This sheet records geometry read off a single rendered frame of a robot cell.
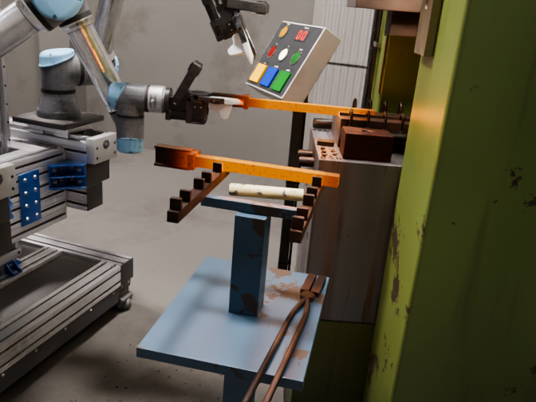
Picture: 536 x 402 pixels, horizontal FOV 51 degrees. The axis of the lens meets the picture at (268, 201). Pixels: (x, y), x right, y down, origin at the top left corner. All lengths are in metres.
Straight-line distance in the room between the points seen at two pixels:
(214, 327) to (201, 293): 0.13
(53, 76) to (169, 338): 1.25
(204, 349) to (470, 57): 0.72
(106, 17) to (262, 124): 2.53
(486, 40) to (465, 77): 0.07
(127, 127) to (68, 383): 0.94
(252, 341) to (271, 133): 3.40
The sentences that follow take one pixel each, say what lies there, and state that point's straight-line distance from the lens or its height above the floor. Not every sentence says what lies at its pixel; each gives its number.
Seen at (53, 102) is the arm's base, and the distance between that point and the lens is 2.10.
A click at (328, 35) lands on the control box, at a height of 1.17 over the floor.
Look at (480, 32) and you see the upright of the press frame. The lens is 1.12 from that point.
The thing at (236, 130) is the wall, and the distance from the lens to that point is 4.48.
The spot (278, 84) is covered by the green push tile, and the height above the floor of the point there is 1.00.
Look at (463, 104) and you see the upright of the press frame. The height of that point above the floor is 1.11.
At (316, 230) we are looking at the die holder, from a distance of 1.43.
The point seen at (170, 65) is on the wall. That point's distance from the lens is 4.67.
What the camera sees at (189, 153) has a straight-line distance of 1.20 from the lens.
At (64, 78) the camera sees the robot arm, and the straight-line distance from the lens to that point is 2.09.
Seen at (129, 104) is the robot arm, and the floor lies 0.97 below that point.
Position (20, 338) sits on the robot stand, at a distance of 1.96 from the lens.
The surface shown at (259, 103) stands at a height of 1.00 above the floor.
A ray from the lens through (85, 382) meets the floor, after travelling 2.09.
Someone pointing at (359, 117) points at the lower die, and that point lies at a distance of 1.55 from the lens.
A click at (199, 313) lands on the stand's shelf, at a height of 0.67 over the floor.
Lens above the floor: 1.27
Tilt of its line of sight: 20 degrees down
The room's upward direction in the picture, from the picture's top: 5 degrees clockwise
